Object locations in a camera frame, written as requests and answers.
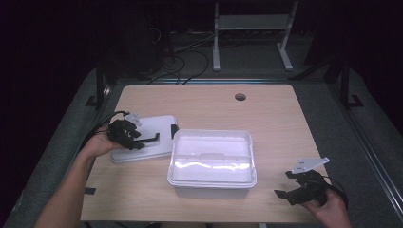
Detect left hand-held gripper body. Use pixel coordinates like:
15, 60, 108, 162
106, 112, 143, 150

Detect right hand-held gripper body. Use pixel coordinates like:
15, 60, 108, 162
290, 157, 331, 207

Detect white lid with black handle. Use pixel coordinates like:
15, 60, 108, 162
110, 114, 181, 164

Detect white plastic storage box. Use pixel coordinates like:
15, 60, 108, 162
166, 128, 259, 200

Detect person's left hand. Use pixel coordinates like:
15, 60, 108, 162
80, 125, 126, 160

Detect person's right hand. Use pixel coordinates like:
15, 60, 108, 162
300, 188, 352, 228

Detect white metal stand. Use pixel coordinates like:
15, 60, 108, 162
212, 0, 299, 72

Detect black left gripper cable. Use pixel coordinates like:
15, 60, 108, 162
80, 110, 131, 150

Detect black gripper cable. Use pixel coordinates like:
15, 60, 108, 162
322, 175, 350, 211
80, 110, 131, 150

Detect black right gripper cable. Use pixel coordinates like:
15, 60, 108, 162
322, 175, 350, 211

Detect black frame post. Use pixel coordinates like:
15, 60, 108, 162
339, 58, 365, 110
85, 59, 111, 110

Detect aluminium frame rail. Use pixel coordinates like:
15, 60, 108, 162
325, 83, 403, 217
37, 83, 119, 228

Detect black floor cables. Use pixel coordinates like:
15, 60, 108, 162
145, 28, 211, 86

